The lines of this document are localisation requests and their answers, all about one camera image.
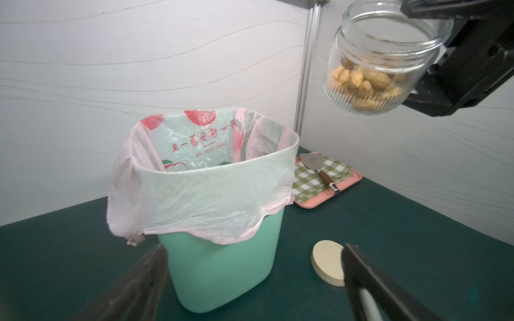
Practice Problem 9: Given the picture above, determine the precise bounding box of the mint green trash bin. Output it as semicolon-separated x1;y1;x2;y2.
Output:
158;209;285;314

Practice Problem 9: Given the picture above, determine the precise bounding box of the green white checkered cloth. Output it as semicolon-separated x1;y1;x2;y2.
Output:
293;156;353;204

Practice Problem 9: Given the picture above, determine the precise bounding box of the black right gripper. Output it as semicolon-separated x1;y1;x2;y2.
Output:
400;0;513;117

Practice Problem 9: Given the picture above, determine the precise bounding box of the steel spatula wooden handle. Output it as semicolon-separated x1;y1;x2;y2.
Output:
300;153;341;195

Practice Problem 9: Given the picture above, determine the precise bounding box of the pink white plastic bin bag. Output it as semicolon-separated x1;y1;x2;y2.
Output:
107;108;299;246

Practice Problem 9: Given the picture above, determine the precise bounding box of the pink plastic tray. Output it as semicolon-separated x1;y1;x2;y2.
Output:
293;156;362;209

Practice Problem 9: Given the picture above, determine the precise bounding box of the beige jar lid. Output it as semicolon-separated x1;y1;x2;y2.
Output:
311;240;345;287

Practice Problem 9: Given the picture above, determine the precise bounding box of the glass peanut jar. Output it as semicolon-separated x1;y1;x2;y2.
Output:
324;1;453;115

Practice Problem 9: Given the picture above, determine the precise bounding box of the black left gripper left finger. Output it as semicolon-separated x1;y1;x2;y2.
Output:
69;245;168;320

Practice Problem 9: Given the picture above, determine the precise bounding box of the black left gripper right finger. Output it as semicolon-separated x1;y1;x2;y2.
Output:
341;243;442;320

